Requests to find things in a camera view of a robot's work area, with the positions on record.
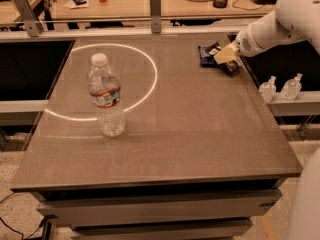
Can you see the grey metal bracket left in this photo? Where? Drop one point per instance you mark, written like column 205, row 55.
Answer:
column 31, row 22

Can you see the blue rxbar blueberry wrapper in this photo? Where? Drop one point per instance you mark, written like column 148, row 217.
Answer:
column 206, row 59

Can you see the grey metal bracket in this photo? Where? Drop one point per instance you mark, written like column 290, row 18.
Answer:
column 155, row 16
column 31, row 22

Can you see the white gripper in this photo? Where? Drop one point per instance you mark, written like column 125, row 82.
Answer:
column 245, row 46

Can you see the clear plastic water bottle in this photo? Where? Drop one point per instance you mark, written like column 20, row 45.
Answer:
column 105, row 91

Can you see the black rxbar chocolate wrapper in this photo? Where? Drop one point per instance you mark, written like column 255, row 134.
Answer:
column 231, row 68

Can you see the grey metal bracket middle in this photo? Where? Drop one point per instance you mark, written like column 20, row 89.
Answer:
column 155, row 16

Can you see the grey drawer cabinet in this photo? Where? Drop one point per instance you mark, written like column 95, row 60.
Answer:
column 172, row 212

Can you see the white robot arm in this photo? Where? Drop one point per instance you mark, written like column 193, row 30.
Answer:
column 290, row 22

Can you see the clear sanitizer bottle right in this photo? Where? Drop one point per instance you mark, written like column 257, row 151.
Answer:
column 292, row 88

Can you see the black mesh pen cup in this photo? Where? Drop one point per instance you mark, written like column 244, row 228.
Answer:
column 220, row 3

